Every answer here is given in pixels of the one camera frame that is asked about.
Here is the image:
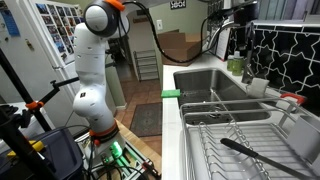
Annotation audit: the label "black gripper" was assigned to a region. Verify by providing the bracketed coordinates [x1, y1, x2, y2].
[229, 1, 260, 47]

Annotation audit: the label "white sponge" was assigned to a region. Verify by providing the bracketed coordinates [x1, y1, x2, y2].
[246, 77, 271, 99]

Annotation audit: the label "green sponge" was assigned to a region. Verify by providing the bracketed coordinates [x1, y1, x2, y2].
[160, 88, 182, 99]

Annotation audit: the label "black clamp arm orange joints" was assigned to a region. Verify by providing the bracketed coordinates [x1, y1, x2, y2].
[24, 76, 81, 112]

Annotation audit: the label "stainless steel sink basin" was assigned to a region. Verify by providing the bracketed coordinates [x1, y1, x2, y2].
[172, 67, 272, 126]

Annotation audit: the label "brown cardboard box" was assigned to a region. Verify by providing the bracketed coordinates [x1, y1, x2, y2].
[156, 29, 203, 67]

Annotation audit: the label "white framed sign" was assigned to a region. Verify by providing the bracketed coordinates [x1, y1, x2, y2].
[215, 28, 232, 62]

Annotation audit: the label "chrome gooseneck faucet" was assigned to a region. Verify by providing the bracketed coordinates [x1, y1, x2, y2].
[215, 20, 258, 85]

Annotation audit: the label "tall green soap bottle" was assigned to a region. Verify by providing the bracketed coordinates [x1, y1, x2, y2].
[231, 50, 245, 77]

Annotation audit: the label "kitchen window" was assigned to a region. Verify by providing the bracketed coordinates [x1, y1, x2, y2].
[258, 0, 320, 25]

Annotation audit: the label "red plastic scrubber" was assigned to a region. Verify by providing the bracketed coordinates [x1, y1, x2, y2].
[279, 92, 307, 106]

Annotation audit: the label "white cutlery holder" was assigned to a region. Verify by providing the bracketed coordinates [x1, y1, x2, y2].
[285, 114, 320, 165]

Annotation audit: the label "dark patterned door mat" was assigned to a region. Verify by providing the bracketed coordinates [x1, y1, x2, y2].
[129, 101, 164, 138]

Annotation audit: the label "wooden robot platform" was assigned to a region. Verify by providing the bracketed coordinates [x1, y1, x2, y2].
[114, 119, 163, 175]

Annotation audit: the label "photo collage sheet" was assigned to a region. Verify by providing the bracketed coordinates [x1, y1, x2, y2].
[34, 2, 88, 65]

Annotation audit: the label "white refrigerator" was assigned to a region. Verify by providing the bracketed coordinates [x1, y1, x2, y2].
[0, 0, 118, 135]

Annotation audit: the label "dark blue storage bin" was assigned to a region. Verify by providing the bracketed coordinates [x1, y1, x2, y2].
[31, 127, 85, 180]

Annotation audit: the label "blue paper note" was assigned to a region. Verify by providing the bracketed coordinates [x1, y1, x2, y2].
[0, 8, 21, 38]

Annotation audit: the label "black white patterned wall art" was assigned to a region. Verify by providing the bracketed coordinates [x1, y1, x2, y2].
[169, 0, 187, 11]

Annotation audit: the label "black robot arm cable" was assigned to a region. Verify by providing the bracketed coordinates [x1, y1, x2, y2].
[121, 0, 248, 65]

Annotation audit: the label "steel wire dish rack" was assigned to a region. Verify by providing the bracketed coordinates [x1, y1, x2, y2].
[179, 96, 320, 180]

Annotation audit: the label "black handled knife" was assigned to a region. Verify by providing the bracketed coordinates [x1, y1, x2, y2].
[219, 137, 316, 180]

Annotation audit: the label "red handled clamp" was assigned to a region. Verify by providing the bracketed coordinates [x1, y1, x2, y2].
[141, 159, 162, 178]

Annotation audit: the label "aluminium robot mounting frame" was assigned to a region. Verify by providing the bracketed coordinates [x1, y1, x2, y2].
[74, 133, 162, 180]

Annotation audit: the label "yellow handled tool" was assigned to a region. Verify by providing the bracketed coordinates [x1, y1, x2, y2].
[5, 139, 47, 158]

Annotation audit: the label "black camera stand pole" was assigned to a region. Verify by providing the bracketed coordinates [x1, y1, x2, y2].
[0, 48, 58, 180]

